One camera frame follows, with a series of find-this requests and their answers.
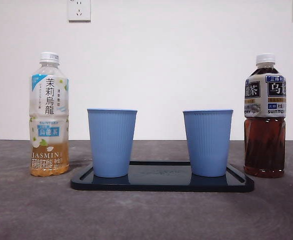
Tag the dark oolong tea bottle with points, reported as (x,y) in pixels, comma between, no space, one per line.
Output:
(264,145)

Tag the blue ribbed plastic cup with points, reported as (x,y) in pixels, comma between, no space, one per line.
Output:
(207,142)
(111,142)

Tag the jasmine oolong tea bottle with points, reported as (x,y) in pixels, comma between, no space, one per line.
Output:
(49,100)

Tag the dark teal plastic tray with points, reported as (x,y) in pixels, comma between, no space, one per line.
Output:
(161,185)

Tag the white wall socket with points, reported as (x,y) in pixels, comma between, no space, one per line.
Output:
(79,11)

